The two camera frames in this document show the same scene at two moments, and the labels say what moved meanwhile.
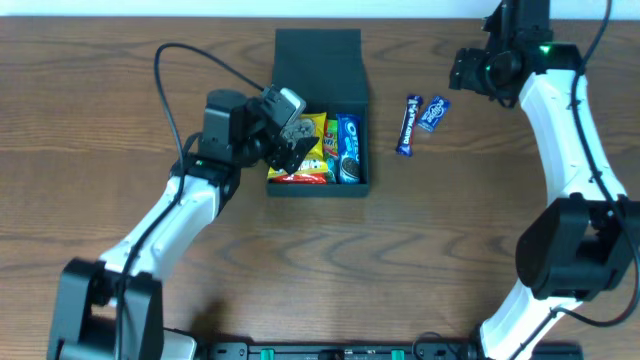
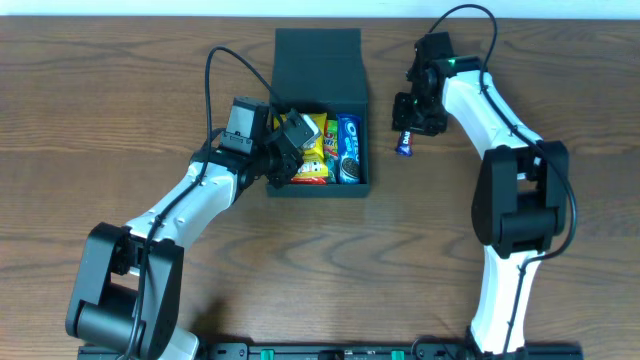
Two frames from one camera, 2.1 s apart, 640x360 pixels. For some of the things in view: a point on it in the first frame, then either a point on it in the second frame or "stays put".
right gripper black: (463, 68) → (412, 118)
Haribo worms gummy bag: (331, 150) stays put
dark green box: (326, 66) stays put
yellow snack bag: (315, 162) stays put
